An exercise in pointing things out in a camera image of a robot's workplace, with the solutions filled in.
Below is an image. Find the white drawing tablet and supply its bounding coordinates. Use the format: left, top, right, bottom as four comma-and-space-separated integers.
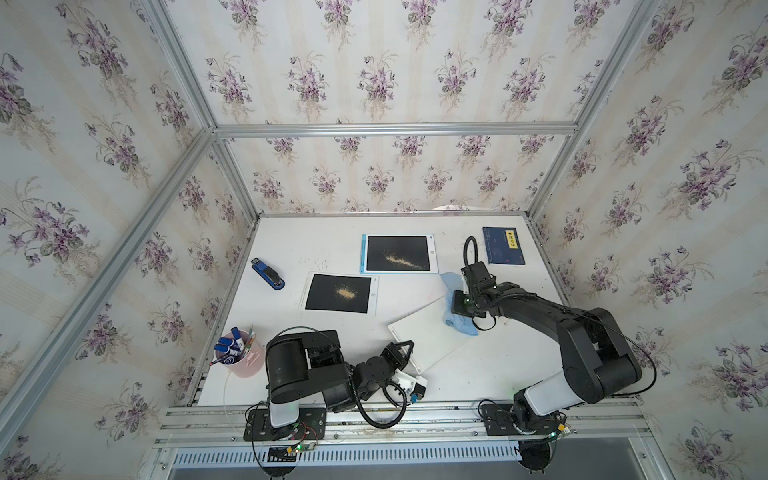
303, 273, 378, 315
388, 297, 472, 374

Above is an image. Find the light blue cloth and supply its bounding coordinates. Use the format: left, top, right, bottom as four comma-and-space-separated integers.
439, 271, 480, 337

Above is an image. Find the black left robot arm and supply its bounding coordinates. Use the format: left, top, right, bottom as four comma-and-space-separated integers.
243, 327, 428, 443

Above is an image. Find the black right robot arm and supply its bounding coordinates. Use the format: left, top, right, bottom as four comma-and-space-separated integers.
451, 236, 642, 434

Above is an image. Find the blue framed drawing tablet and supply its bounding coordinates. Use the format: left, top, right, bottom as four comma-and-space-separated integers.
359, 233, 439, 275

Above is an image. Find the dark blue book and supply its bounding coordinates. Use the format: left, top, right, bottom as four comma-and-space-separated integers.
482, 227, 526, 265

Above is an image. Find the small green circuit board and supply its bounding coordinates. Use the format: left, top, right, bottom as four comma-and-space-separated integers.
266, 442, 317, 464

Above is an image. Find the pink pen cup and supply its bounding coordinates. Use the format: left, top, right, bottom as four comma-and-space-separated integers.
209, 327, 265, 378

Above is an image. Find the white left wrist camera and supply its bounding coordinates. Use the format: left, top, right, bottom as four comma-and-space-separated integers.
392, 370, 428, 404

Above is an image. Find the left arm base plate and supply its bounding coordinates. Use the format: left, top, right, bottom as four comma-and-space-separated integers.
243, 405, 327, 442

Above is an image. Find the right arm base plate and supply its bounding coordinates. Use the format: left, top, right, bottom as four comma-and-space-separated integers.
477, 401, 567, 436

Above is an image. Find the white vented cable duct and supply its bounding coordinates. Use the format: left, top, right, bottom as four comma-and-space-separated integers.
172, 441, 522, 469

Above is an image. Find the aluminium mounting rail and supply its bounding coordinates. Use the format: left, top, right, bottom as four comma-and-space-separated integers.
151, 399, 653, 449

